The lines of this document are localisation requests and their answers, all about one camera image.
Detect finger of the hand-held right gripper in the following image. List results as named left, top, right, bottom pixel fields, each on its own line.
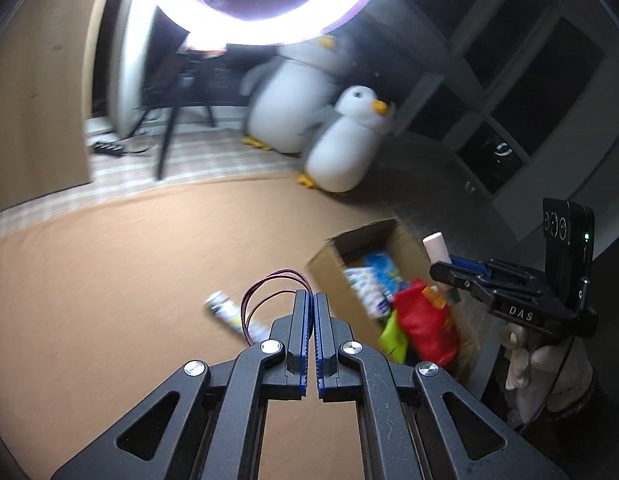
left=428, top=262, right=490, bottom=301
left=449, top=256, right=493, bottom=278

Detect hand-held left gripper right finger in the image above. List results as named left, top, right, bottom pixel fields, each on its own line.
left=313, top=292, right=570, bottom=480

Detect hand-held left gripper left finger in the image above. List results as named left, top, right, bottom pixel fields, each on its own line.
left=52, top=289, right=313, bottom=480

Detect pink bottle grey cap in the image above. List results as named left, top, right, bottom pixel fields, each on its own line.
left=422, top=231, right=463, bottom=307

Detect red cloth bag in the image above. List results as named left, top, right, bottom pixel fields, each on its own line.
left=392, top=279, right=460, bottom=367

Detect red thin wire loop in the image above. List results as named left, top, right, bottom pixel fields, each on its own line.
left=242, top=270, right=310, bottom=346

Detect blue plastic packet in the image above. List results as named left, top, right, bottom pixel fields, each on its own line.
left=362, top=252, right=405, bottom=301

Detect green tube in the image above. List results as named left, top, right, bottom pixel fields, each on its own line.
left=378, top=310, right=409, bottom=363

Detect patterned tissue pack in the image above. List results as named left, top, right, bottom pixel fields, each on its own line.
left=344, top=266, right=395, bottom=318

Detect cardboard box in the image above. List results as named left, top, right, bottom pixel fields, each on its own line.
left=306, top=217, right=483, bottom=386

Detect person's right forearm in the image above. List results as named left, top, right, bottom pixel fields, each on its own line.
left=552, top=375, right=597, bottom=415

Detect person's right hand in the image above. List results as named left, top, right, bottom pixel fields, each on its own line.
left=502, top=317, right=593, bottom=423

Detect patterned lighter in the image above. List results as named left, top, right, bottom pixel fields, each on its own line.
left=205, top=290, right=270, bottom=343

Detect small penguin plush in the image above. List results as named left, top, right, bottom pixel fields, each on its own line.
left=296, top=85, right=396, bottom=193

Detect checked bed sheet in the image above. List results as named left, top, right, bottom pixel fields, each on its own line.
left=0, top=127, right=310, bottom=241

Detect large penguin plush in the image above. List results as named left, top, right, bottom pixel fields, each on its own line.
left=239, top=35, right=353, bottom=155

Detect black tripod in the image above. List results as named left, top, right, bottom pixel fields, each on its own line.
left=128, top=45, right=230, bottom=181

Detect light wood panel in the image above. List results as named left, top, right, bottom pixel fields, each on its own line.
left=0, top=0, right=110, bottom=216

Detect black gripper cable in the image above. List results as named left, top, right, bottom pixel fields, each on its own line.
left=517, top=335, right=576, bottom=433

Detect black power cable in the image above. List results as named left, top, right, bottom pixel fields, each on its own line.
left=122, top=105, right=160, bottom=153

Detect white ring light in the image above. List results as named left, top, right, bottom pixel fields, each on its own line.
left=178, top=0, right=387, bottom=51

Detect white window frame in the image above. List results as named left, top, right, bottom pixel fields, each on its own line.
left=106, top=0, right=157, bottom=138

